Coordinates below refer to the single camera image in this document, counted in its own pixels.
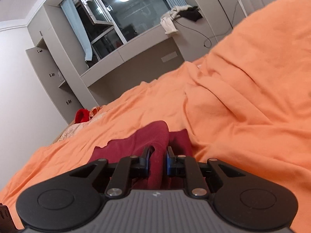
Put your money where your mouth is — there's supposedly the dark red knit garment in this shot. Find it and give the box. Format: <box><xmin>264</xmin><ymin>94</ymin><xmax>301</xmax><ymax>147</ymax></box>
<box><xmin>89</xmin><ymin>120</ymin><xmax>192</xmax><ymax>190</ymax></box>

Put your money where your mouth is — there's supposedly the bright red cloth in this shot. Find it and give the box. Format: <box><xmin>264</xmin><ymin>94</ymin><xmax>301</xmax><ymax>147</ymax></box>
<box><xmin>74</xmin><ymin>108</ymin><xmax>90</xmax><ymax>124</ymax></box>

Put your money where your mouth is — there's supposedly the pink patterned bedsheet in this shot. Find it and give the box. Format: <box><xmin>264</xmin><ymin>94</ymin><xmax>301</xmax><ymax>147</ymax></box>
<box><xmin>52</xmin><ymin>106</ymin><xmax>107</xmax><ymax>144</ymax></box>

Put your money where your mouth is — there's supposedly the orange bed cover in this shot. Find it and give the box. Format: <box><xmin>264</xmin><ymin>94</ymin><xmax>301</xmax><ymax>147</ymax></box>
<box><xmin>1</xmin><ymin>0</ymin><xmax>310</xmax><ymax>232</ymax></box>

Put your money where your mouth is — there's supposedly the grey built-in cabinet unit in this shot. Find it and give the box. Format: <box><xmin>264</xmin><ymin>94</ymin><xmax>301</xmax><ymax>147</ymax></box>
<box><xmin>25</xmin><ymin>0</ymin><xmax>311</xmax><ymax>124</ymax></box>

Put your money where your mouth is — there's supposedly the black cloth on ledge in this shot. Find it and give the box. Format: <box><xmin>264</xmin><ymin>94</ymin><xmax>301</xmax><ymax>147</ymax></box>
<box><xmin>179</xmin><ymin>6</ymin><xmax>203</xmax><ymax>22</ymax></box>

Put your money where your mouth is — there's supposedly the light blue curtain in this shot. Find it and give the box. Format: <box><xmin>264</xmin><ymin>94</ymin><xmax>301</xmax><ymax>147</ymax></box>
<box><xmin>60</xmin><ymin>0</ymin><xmax>93</xmax><ymax>62</ymax></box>

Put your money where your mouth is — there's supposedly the white cloth on ledge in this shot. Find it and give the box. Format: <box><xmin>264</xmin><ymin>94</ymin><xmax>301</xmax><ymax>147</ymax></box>
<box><xmin>160</xmin><ymin>5</ymin><xmax>192</xmax><ymax>35</ymax></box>

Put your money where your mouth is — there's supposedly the window with metal frame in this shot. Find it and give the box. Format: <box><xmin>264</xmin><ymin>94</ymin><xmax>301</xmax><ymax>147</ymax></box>
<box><xmin>60</xmin><ymin>0</ymin><xmax>188</xmax><ymax>64</ymax></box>

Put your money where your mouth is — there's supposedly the black power cable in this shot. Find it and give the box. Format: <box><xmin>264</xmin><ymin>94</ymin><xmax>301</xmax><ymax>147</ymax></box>
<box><xmin>170</xmin><ymin>0</ymin><xmax>244</xmax><ymax>48</ymax></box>

